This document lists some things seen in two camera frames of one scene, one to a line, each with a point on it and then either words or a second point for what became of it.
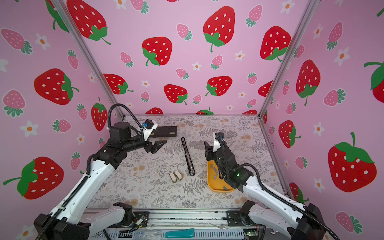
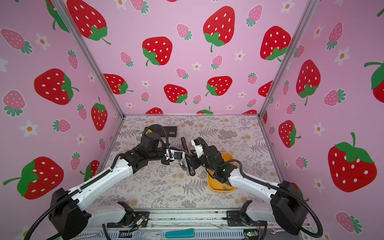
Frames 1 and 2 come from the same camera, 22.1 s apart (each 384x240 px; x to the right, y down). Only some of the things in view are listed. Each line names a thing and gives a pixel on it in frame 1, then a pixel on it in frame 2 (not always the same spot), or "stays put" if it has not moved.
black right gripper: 209,151 -> 194,159
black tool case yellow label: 164,131 stays put
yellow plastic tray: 214,182 stays put
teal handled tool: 188,233 stays put
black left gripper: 155,148 -> 166,146
